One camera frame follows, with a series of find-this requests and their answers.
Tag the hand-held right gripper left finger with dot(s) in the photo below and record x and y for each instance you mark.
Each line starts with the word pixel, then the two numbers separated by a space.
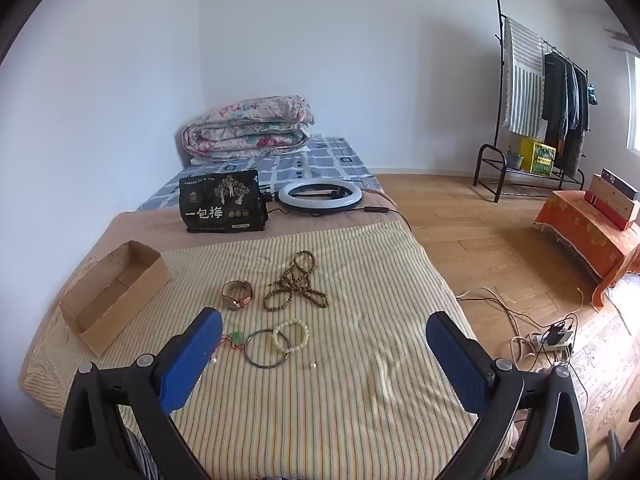
pixel 192 360

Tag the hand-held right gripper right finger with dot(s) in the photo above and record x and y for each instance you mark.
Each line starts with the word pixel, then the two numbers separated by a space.
pixel 457 365

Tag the cardboard box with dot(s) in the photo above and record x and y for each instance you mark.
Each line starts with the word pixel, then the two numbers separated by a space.
pixel 122 305

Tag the dark thin bangle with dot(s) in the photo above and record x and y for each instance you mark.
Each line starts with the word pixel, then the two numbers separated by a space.
pixel 248 356

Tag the white power strip with chargers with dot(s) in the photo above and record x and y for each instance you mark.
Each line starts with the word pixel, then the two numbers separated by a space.
pixel 556 341

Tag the striped yellow towel blanket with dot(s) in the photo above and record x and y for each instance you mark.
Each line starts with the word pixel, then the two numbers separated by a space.
pixel 350 360

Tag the brown blanket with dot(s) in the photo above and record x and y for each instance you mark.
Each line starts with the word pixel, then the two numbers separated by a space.
pixel 150 230

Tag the black snack bag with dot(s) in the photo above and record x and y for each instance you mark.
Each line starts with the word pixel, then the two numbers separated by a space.
pixel 220 205

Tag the orange cloth covered table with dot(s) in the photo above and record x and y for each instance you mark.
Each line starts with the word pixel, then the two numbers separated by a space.
pixel 580 230

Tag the small green pot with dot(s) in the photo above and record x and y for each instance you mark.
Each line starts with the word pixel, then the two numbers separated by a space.
pixel 515 160

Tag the black metal clothes rack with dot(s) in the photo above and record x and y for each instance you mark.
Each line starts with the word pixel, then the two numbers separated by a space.
pixel 487 152

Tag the yellow plastic crate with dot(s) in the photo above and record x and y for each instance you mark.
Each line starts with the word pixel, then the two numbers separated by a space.
pixel 537 157

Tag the blue grey checked bedsheet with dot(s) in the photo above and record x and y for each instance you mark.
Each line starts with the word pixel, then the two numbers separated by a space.
pixel 300 165

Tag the boxes on orange table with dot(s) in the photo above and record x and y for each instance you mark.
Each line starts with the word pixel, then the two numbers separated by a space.
pixel 612 202

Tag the folded floral quilt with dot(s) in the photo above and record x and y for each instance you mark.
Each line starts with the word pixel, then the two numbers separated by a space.
pixel 250 130

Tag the dark blue flat box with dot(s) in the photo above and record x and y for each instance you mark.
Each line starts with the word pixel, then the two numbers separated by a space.
pixel 620 185

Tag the dark hanging clothes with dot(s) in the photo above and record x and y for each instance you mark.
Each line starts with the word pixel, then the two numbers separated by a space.
pixel 562 105

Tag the striped grey white cloth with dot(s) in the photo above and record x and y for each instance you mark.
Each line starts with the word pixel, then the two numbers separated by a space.
pixel 522 80

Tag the window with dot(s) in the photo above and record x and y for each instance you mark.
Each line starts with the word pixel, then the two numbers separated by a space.
pixel 635 105

